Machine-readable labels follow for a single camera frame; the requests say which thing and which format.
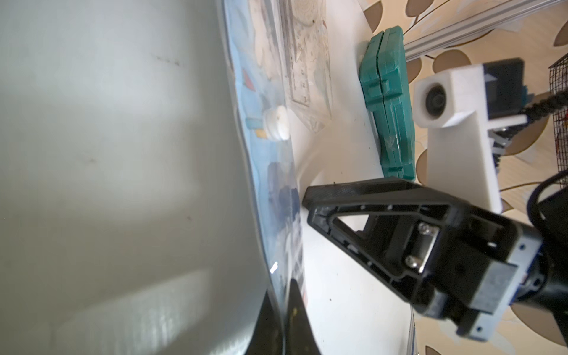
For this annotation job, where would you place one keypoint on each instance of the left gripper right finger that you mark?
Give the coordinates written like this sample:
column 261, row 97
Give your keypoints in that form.
column 299, row 338

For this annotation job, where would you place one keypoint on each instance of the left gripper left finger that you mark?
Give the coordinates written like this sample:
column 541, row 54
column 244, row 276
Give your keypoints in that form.
column 267, row 337

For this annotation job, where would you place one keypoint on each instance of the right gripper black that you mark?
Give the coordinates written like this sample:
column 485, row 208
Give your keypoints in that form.
column 459, row 263

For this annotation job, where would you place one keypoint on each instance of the blue ruler set pouch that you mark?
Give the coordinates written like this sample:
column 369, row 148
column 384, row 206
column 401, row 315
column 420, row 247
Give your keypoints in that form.
column 253, row 58

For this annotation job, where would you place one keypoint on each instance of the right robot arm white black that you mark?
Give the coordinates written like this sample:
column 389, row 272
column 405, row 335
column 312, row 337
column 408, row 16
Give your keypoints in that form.
column 544, row 287

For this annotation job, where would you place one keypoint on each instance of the green plastic tool case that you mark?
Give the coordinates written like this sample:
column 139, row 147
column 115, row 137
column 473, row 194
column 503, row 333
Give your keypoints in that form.
column 383, row 77

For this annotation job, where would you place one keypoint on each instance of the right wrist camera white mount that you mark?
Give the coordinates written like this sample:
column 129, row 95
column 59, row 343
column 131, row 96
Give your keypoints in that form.
column 461, row 108

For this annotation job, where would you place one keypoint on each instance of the right wire basket black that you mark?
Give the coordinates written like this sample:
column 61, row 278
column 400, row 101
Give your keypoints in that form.
column 558, row 83

